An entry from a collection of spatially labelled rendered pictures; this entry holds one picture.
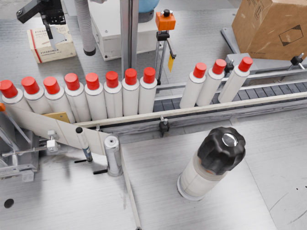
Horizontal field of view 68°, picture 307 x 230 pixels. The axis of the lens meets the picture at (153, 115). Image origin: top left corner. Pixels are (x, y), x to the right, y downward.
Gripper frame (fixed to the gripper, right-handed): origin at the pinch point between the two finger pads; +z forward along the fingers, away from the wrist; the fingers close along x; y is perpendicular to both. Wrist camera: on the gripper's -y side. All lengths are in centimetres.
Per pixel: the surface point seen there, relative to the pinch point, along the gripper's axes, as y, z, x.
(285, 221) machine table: 51, 4, -95
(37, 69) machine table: -8.3, 5.6, -9.1
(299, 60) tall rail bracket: 87, -11, -49
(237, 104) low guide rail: 55, -4, -56
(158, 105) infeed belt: 29, 0, -45
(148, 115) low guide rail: 23, -4, -50
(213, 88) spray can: 44, -12, -52
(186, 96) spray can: 36, -8, -50
